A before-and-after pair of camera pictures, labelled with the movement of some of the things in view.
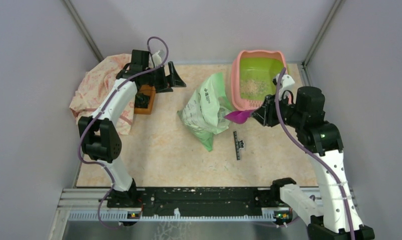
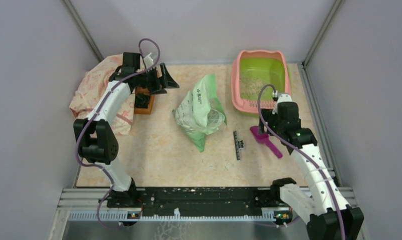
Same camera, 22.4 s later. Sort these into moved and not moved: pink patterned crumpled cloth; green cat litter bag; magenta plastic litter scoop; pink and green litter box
Moved: magenta plastic litter scoop; green cat litter bag
Not moved: pink and green litter box; pink patterned crumpled cloth
